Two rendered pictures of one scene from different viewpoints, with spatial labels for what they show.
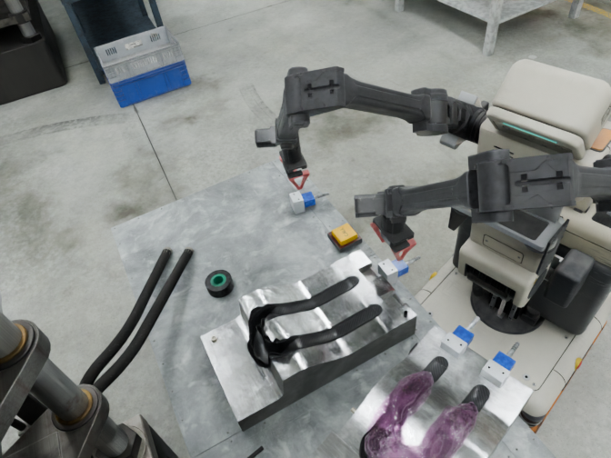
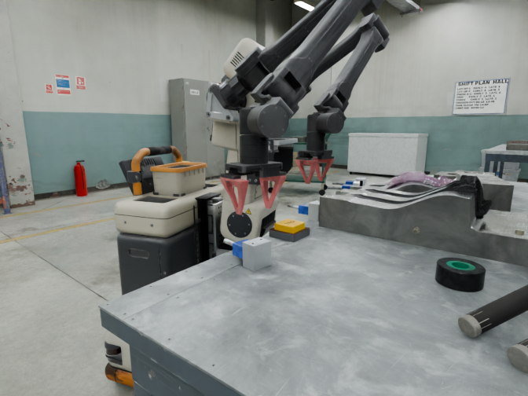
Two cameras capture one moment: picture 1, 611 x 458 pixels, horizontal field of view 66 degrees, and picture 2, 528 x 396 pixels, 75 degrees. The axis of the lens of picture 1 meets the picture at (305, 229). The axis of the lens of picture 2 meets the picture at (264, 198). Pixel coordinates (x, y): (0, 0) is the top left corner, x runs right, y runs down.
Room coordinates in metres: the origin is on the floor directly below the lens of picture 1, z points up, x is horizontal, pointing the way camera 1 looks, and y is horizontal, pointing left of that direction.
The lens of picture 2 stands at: (1.51, 0.61, 1.09)
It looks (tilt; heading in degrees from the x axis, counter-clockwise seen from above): 12 degrees down; 239
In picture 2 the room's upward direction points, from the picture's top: straight up
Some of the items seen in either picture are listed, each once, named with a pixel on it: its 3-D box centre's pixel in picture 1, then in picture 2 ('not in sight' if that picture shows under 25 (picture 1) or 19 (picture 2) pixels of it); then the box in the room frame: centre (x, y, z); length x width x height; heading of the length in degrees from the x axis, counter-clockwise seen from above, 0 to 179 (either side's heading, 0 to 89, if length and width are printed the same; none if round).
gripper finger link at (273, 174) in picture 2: (296, 175); (263, 187); (1.15, 0.00, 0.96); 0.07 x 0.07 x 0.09; 11
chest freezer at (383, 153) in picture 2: not in sight; (386, 154); (-4.81, -4.67, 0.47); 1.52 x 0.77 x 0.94; 110
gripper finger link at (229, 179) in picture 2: not in sight; (243, 190); (1.20, 0.01, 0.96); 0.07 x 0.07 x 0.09; 11
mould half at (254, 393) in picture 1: (305, 327); (422, 207); (0.66, 0.04, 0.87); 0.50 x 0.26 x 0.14; 112
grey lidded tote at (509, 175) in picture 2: not in sight; (498, 176); (-5.54, -2.65, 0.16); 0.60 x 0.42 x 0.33; 106
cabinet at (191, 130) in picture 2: not in sight; (199, 132); (-0.97, -6.12, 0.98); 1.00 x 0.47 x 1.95; 20
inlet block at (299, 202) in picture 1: (310, 198); (243, 247); (1.18, -0.03, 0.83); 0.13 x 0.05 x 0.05; 101
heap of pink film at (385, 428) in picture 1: (419, 423); (421, 179); (0.37, -0.18, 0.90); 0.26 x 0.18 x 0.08; 129
